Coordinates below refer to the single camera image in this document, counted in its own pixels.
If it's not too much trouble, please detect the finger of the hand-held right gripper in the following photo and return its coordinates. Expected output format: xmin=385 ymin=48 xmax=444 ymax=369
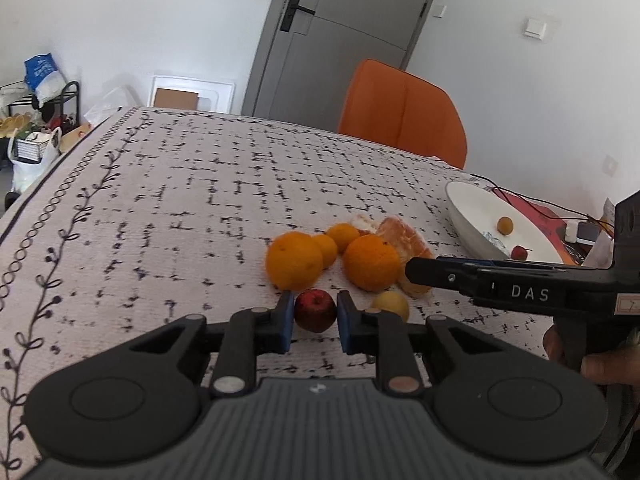
xmin=405 ymin=256 xmax=482 ymax=302
xmin=437 ymin=257 xmax=566 ymax=271

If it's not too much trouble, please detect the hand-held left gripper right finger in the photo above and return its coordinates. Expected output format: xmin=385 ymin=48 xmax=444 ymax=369
xmin=336 ymin=290 xmax=506 ymax=396

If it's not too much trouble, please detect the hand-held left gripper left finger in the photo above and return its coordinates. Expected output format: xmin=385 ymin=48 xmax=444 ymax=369
xmin=127 ymin=290 xmax=296 ymax=396

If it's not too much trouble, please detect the small red apple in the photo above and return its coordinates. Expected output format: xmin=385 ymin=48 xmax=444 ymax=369
xmin=293 ymin=289 xmax=337 ymax=333

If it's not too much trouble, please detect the large peeled orange piece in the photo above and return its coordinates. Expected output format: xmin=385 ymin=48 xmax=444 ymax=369
xmin=375 ymin=216 xmax=435 ymax=267

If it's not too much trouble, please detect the small yellow fruit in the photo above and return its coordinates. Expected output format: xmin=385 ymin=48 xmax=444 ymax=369
xmin=370 ymin=290 xmax=411 ymax=322

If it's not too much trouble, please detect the white plate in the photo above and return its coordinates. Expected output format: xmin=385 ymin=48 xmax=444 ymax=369
xmin=445 ymin=181 xmax=566 ymax=264

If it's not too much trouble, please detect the small peeled orange piece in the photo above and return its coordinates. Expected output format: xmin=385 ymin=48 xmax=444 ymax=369
xmin=349 ymin=213 xmax=379 ymax=236

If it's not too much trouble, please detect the person's right hand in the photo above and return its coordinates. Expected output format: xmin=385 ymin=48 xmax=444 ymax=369
xmin=542 ymin=325 xmax=640 ymax=386

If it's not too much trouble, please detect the dark power bank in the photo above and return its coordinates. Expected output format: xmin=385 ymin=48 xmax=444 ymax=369
xmin=576 ymin=221 xmax=601 ymax=246

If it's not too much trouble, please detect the patterned white tablecloth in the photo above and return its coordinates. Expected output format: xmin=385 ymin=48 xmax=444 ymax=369
xmin=0 ymin=106 xmax=616 ymax=480

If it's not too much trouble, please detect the orange chair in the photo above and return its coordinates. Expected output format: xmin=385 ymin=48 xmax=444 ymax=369
xmin=338 ymin=59 xmax=468 ymax=170

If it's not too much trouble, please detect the grey door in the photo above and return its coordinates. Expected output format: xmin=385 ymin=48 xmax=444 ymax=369
xmin=241 ymin=0 xmax=447 ymax=120

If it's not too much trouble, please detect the white foam packaging board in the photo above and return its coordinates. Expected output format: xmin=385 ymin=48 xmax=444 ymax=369
xmin=149 ymin=75 xmax=236 ymax=113

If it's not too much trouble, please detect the brown cardboard sheet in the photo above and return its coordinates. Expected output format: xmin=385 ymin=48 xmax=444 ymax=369
xmin=153 ymin=87 xmax=200 ymax=109

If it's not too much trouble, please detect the clear plastic bag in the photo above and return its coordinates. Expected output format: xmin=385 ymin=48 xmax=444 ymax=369
xmin=82 ymin=86 xmax=138 ymax=128

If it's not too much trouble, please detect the white shopping bag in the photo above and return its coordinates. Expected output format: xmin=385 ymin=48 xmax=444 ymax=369
xmin=7 ymin=127 xmax=63 ymax=193

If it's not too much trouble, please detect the black shoe rack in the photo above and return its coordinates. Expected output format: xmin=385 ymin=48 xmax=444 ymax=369
xmin=0 ymin=81 xmax=81 ymax=171

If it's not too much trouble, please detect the blue and white bag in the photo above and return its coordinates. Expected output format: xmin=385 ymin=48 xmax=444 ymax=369
xmin=24 ymin=54 xmax=67 ymax=103

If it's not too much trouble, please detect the red cable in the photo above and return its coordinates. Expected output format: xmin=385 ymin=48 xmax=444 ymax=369
xmin=492 ymin=187 xmax=568 ymax=220

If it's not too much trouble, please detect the black cable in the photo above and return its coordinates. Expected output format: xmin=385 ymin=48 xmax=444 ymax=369
xmin=465 ymin=174 xmax=613 ymax=228

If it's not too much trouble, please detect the black door handle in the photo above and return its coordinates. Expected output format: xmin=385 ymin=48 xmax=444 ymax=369
xmin=280 ymin=0 xmax=316 ymax=32

